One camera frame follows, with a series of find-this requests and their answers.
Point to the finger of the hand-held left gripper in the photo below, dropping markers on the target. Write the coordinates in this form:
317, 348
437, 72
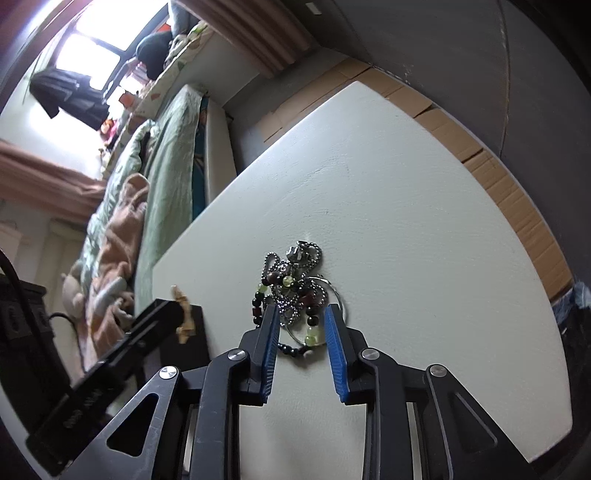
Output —
157, 323

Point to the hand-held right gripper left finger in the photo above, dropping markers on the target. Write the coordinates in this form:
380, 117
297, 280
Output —
270, 355

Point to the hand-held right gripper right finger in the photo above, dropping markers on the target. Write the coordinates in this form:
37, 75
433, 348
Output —
334, 355

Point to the beige carved pendant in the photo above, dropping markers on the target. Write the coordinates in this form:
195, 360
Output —
184, 318

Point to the black gift box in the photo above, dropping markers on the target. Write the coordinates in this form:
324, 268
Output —
196, 353

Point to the beige plush toy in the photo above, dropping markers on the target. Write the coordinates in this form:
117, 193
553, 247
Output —
74, 295

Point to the pink fleece blanket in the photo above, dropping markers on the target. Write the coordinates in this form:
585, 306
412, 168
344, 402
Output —
120, 221

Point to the white low table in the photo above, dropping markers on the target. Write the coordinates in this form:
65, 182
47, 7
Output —
392, 207

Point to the pale green quilt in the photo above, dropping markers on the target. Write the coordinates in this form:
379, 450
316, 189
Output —
134, 152

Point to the pink curtain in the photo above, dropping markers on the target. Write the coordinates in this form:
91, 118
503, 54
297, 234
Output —
46, 180
249, 32

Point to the bed with green sheet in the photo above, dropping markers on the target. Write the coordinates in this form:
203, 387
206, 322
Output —
219, 152

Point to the pink stuffed toy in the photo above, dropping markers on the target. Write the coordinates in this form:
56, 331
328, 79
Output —
107, 125

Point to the orange paper bag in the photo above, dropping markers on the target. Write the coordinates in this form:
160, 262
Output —
125, 97

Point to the hanging dark clothes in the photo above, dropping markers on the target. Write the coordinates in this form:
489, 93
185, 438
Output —
69, 94

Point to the dark patterned cloth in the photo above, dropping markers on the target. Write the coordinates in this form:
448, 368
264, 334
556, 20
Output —
577, 304

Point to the patterned window seat cushion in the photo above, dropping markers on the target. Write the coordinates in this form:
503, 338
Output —
184, 60

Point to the black bag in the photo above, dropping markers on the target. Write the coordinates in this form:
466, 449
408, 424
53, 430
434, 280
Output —
152, 53

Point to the window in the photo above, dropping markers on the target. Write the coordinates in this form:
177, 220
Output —
83, 50

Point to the grey pillow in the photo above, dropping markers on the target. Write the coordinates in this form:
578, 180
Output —
184, 16

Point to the white wall outlet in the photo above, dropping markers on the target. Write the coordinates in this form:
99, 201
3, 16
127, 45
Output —
314, 7

